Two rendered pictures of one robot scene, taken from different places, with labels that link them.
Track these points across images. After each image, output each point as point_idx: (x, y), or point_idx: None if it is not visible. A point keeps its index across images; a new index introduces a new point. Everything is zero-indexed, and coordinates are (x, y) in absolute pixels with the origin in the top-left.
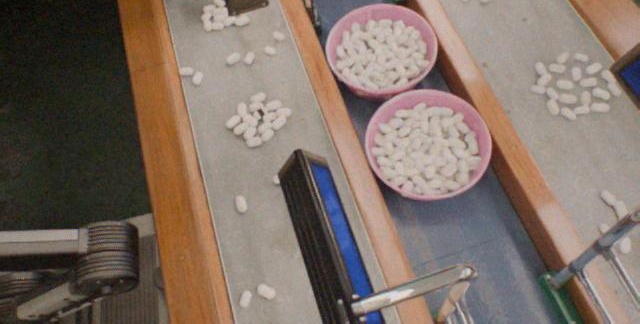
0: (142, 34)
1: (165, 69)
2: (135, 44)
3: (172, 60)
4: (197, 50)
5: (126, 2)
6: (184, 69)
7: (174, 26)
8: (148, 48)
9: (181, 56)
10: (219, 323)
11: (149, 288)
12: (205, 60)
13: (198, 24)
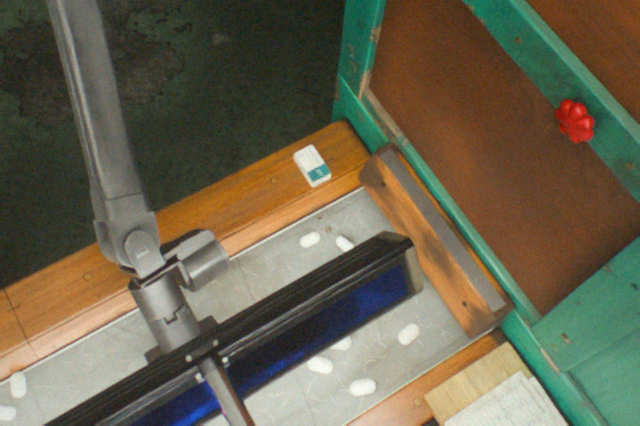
0: (94, 276)
1: (12, 348)
2: (70, 273)
3: (45, 349)
4: (77, 385)
5: (168, 220)
6: (15, 382)
7: (133, 320)
8: (61, 299)
9: (62, 359)
10: None
11: None
12: (52, 409)
13: (140, 364)
